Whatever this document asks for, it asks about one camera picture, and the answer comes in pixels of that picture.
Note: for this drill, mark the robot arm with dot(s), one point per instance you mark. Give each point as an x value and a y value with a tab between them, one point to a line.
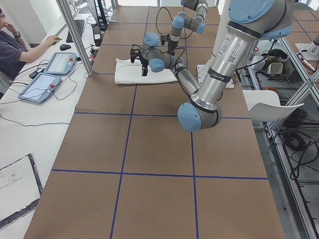
181	20
249	21

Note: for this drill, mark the black computer mouse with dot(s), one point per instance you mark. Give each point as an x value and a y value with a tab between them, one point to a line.
64	47

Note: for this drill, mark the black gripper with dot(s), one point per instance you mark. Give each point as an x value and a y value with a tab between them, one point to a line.
143	62
172	46

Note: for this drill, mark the blue teach pendant near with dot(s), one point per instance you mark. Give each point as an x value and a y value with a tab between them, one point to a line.
40	88

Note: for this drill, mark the blue teach pendant far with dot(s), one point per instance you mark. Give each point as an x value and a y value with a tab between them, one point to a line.
61	63

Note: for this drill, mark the blue teach pendant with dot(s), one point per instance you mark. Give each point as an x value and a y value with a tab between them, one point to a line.
40	88
61	63

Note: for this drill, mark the aluminium frame post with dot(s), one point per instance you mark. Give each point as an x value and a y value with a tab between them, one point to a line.
67	15

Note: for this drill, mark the white camera pole base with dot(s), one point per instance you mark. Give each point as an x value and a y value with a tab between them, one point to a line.
221	34

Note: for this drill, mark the white long-sleeve printed shirt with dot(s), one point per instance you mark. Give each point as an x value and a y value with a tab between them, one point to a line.
131	73

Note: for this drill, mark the white plastic chair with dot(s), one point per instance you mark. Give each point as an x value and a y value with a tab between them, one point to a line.
264	105

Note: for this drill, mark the seated person in grey shirt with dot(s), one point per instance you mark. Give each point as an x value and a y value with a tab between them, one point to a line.
13	51

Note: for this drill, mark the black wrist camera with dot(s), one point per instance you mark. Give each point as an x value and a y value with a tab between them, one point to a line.
164	39
134	54

